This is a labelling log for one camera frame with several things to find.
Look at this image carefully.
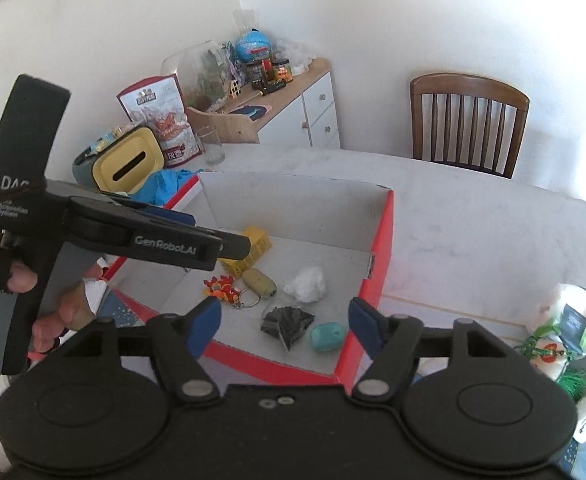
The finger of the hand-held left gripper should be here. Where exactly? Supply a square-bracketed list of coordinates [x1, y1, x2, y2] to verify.
[70, 199, 224, 246]
[98, 191, 197, 228]

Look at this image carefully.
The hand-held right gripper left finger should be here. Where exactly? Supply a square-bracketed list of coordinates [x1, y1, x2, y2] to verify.
[63, 299, 222, 403]

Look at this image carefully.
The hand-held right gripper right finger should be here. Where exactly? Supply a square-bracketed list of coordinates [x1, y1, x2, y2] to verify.
[348, 297, 521, 403]

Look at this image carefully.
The teal soft ball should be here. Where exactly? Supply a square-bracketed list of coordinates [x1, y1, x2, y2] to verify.
[310, 322, 348, 353]

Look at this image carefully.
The orange fish keychain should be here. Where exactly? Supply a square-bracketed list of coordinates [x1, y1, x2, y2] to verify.
[203, 276, 261, 309]

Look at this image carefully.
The beige capsule toy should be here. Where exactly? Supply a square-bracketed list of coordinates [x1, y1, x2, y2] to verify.
[242, 268, 278, 298]

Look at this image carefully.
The white plastic packet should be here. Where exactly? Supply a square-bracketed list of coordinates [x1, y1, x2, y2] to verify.
[284, 266, 326, 303]

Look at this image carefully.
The black clear packet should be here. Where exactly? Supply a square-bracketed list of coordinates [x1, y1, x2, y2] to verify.
[260, 304, 316, 351]

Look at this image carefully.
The yellow toy block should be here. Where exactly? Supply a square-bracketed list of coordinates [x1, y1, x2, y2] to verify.
[223, 226, 272, 277]

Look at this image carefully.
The red and white cardboard box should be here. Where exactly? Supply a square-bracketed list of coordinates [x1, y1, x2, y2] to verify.
[98, 170, 395, 386]

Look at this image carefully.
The egg-shaped plush pendant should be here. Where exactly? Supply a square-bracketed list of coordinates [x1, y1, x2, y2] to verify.
[532, 335, 571, 380]

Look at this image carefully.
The white plastic bag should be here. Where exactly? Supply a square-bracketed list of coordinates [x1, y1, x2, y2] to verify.
[543, 282, 586, 356]

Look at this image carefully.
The green tassel ornament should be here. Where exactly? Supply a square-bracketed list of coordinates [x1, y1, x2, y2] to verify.
[520, 325, 586, 403]

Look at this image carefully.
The person's left hand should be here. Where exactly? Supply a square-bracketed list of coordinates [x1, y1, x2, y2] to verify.
[0, 237, 98, 361]

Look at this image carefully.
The blue cloth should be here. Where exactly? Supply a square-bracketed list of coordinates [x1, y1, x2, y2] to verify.
[135, 169, 198, 207]

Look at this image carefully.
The yellow tissue box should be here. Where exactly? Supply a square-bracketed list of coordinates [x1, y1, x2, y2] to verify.
[73, 127, 166, 196]

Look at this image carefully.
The clear drinking glass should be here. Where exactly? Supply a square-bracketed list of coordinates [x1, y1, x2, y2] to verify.
[195, 126, 225, 165]

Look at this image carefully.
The red and white snack bag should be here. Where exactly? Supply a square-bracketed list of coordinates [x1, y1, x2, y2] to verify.
[117, 74, 204, 168]

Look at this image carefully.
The blue whale-shaped pad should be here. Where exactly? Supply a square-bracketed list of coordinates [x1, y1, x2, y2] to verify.
[225, 104, 272, 121]

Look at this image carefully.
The glass fish bowl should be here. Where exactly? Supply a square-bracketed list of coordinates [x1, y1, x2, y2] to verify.
[162, 42, 234, 111]

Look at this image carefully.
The black hand tool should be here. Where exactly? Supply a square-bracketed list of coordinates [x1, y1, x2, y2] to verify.
[243, 81, 286, 103]

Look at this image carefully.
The white sideboard cabinet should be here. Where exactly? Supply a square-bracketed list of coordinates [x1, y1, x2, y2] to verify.
[223, 57, 342, 150]

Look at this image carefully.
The blue globe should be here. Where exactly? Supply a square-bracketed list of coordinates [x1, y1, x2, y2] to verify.
[235, 30, 272, 63]

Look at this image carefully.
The clear crumpled plastic bag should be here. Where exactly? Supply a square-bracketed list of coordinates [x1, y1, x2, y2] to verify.
[273, 37, 316, 73]

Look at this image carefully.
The dark blue small box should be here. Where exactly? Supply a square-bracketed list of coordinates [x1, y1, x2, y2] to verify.
[560, 304, 586, 348]

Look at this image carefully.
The wooden slat-back chair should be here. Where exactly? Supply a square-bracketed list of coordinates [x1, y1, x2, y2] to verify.
[409, 73, 530, 179]

